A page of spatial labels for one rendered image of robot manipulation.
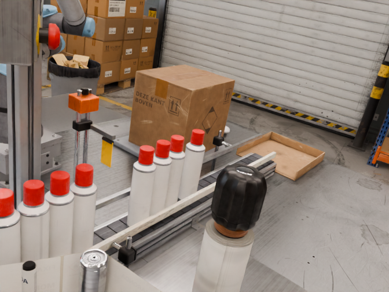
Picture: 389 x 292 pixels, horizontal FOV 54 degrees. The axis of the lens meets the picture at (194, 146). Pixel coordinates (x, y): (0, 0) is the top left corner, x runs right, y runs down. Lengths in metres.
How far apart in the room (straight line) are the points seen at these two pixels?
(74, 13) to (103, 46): 3.07
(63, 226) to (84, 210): 0.05
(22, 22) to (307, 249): 0.87
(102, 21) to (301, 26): 2.36
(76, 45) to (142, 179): 4.06
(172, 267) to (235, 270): 0.21
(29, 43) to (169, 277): 0.51
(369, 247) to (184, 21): 4.81
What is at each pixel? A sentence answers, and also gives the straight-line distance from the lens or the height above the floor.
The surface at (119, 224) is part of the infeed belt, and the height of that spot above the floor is 0.88.
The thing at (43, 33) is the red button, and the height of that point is 1.33.
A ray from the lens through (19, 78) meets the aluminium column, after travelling 0.76.
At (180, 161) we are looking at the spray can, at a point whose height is 1.03.
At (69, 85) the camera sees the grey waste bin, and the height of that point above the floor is 0.46.
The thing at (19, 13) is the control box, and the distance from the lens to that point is 0.59.
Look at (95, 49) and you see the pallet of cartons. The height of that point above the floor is 0.53.
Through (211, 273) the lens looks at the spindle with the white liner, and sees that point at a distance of 0.67.
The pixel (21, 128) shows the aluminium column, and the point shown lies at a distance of 0.79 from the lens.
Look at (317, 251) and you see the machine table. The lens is 1.12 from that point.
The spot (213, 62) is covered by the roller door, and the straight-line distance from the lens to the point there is 5.48.
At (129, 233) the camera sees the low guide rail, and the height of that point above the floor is 0.91.
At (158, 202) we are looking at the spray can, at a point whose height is 0.94.
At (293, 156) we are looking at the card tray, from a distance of 1.67.
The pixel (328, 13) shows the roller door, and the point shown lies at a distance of 4.96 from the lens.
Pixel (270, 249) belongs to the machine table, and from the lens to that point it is 1.06.
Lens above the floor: 1.44
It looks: 23 degrees down
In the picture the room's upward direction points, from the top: 10 degrees clockwise
